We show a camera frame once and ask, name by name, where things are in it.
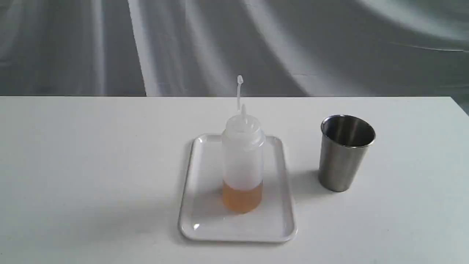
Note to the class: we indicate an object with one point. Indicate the clear plastic squeeze bottle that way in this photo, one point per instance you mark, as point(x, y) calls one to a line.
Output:
point(242, 144)

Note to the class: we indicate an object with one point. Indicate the stainless steel cup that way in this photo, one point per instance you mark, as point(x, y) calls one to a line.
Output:
point(344, 143)

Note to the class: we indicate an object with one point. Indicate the white rectangular plastic tray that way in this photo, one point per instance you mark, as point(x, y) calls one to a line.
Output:
point(211, 211)

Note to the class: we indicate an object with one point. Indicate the grey fabric backdrop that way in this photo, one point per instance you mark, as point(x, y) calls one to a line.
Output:
point(311, 48)

